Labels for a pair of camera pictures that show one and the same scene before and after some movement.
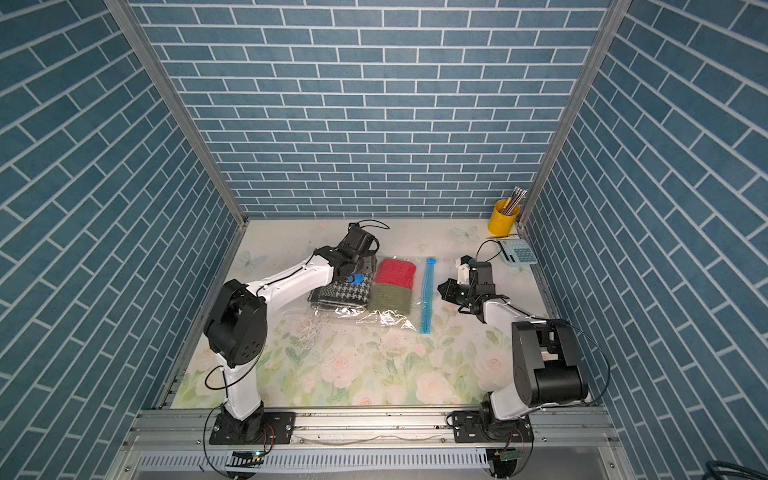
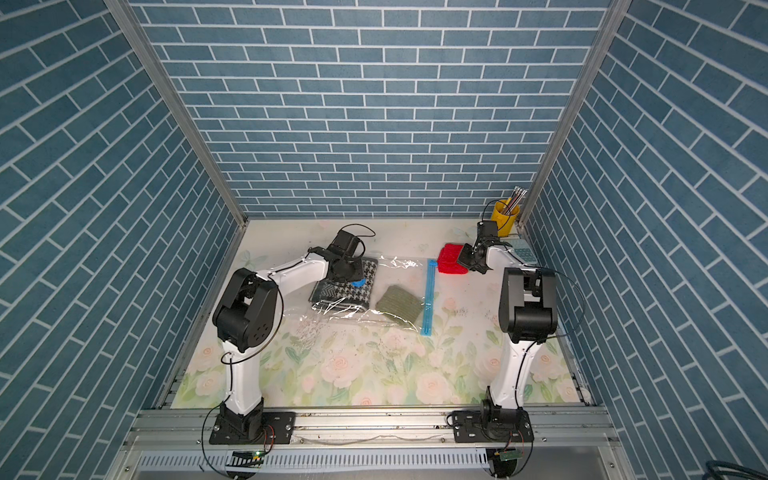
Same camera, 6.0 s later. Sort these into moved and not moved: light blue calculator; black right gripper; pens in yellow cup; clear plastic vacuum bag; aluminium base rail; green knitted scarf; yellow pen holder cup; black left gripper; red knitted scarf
Moved: black right gripper; red knitted scarf; green knitted scarf
Not moved: clear plastic vacuum bag; pens in yellow cup; black left gripper; aluminium base rail; light blue calculator; yellow pen holder cup
